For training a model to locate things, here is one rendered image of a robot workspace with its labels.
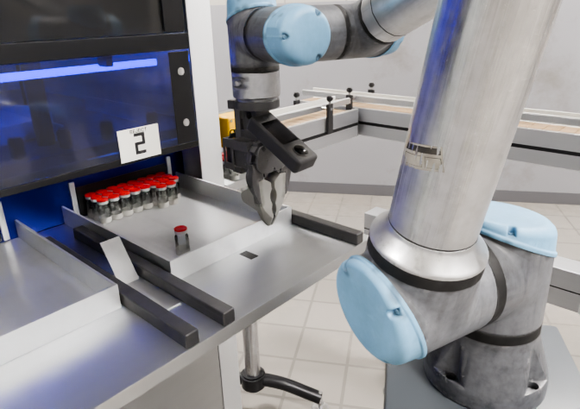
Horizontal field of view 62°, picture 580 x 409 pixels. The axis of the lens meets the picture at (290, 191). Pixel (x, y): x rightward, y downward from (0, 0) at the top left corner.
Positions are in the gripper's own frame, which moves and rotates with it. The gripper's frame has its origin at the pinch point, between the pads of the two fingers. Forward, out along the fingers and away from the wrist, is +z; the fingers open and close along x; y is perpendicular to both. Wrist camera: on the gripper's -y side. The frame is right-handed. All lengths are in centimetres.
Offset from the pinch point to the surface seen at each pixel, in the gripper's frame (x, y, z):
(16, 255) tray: 31.4, 27.7, 3.0
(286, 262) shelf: 5.2, -7.6, 3.6
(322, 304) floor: -94, 65, 91
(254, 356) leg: -31, 43, 69
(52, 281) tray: 31.2, 14.8, 3.1
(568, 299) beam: -84, -31, 46
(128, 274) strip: 23.8, 6.2, 2.3
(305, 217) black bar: -6.4, -1.8, 1.5
